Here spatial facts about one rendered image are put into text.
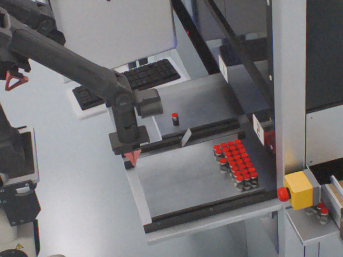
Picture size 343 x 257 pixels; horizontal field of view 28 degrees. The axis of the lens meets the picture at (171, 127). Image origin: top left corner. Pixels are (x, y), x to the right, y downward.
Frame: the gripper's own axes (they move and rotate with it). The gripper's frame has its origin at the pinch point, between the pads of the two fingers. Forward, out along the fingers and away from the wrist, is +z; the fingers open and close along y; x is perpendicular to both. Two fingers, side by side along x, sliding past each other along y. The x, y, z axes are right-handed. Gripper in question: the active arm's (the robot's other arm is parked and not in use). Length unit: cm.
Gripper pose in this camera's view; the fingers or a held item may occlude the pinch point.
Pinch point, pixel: (133, 161)
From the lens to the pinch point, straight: 189.4
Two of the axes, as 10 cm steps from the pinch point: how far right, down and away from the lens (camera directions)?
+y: 9.7, -2.3, 1.1
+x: -2.3, -5.9, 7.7
